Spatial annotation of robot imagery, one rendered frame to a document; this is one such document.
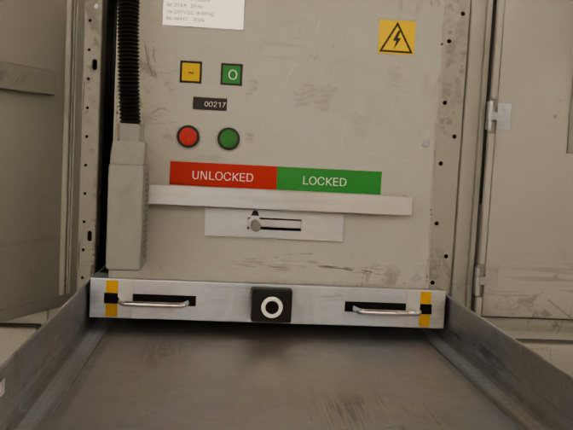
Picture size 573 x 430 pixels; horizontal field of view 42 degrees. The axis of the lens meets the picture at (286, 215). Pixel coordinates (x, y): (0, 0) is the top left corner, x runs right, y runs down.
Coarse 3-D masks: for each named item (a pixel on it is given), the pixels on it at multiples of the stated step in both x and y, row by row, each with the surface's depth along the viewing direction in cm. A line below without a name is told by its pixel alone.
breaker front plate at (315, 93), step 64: (256, 0) 110; (320, 0) 111; (384, 0) 112; (256, 64) 111; (320, 64) 112; (384, 64) 113; (256, 128) 112; (320, 128) 113; (384, 128) 113; (320, 192) 113; (384, 192) 114; (192, 256) 113; (256, 256) 114; (320, 256) 114; (384, 256) 115
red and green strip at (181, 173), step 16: (176, 176) 111; (192, 176) 112; (208, 176) 112; (224, 176) 112; (240, 176) 112; (256, 176) 112; (272, 176) 113; (288, 176) 113; (304, 176) 113; (320, 176) 113; (336, 176) 113; (352, 176) 114; (368, 176) 114; (336, 192) 114; (352, 192) 114; (368, 192) 114
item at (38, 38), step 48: (0, 0) 114; (48, 0) 124; (0, 48) 115; (48, 48) 125; (0, 96) 116; (48, 96) 126; (0, 144) 116; (48, 144) 127; (0, 192) 117; (48, 192) 128; (0, 240) 118; (48, 240) 129; (0, 288) 119; (48, 288) 130
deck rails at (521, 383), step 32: (64, 320) 95; (96, 320) 116; (448, 320) 116; (480, 320) 101; (32, 352) 80; (64, 352) 96; (448, 352) 107; (480, 352) 101; (512, 352) 90; (32, 384) 80; (64, 384) 85; (480, 384) 93; (512, 384) 89; (544, 384) 81; (0, 416) 69; (32, 416) 74; (512, 416) 82; (544, 416) 81
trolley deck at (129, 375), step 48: (144, 336) 109; (192, 336) 111; (240, 336) 112; (288, 336) 114; (336, 336) 115; (384, 336) 117; (96, 384) 86; (144, 384) 87; (192, 384) 88; (240, 384) 89; (288, 384) 90; (336, 384) 91; (384, 384) 92; (432, 384) 93
